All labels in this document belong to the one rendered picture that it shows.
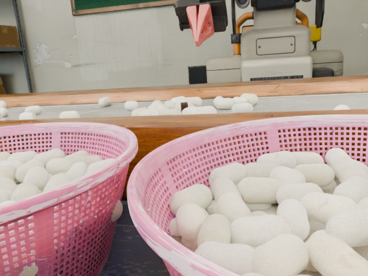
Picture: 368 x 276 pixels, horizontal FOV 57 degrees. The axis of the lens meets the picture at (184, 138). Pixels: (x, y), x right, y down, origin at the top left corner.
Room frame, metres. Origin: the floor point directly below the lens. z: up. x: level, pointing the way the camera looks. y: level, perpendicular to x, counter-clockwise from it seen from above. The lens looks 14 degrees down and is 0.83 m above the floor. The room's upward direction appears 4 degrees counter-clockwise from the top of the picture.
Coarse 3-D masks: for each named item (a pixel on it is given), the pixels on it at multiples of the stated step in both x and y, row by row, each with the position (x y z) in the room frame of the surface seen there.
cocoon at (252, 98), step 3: (246, 93) 0.59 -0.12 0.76; (240, 96) 0.59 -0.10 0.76; (243, 96) 0.59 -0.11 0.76; (246, 96) 0.58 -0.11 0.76; (249, 96) 0.57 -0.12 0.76; (252, 96) 0.57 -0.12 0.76; (255, 96) 0.57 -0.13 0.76; (246, 99) 0.58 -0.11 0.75; (249, 99) 0.57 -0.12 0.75; (252, 99) 0.57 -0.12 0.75; (255, 99) 0.57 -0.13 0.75; (249, 102) 0.57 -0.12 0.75; (252, 102) 0.57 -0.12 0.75; (255, 102) 0.57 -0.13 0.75; (252, 105) 0.57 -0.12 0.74
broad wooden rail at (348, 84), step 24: (0, 96) 0.88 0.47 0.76; (24, 96) 0.84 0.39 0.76; (48, 96) 0.82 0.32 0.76; (72, 96) 0.80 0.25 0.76; (96, 96) 0.78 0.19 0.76; (120, 96) 0.76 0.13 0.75; (144, 96) 0.75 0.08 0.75; (168, 96) 0.73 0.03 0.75; (192, 96) 0.71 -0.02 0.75; (216, 96) 0.70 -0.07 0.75; (264, 96) 0.67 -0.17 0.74
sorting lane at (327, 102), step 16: (272, 96) 0.66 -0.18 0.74; (288, 96) 0.65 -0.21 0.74; (304, 96) 0.64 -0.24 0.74; (320, 96) 0.63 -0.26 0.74; (336, 96) 0.61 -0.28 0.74; (352, 96) 0.60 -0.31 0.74; (16, 112) 0.73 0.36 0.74; (48, 112) 0.69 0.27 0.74; (80, 112) 0.66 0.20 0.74; (96, 112) 0.64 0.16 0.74; (112, 112) 0.62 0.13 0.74; (128, 112) 0.61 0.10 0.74; (224, 112) 0.53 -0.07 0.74
